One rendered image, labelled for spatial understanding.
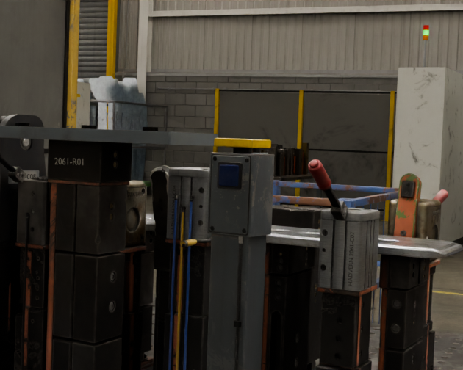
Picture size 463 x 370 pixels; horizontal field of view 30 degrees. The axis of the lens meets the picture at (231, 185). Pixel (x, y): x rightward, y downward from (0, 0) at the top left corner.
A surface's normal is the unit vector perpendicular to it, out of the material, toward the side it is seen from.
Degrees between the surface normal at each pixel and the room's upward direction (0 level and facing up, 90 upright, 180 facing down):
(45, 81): 90
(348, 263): 90
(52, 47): 90
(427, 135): 90
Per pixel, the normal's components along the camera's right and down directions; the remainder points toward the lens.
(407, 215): -0.45, -0.18
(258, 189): 0.88, 0.06
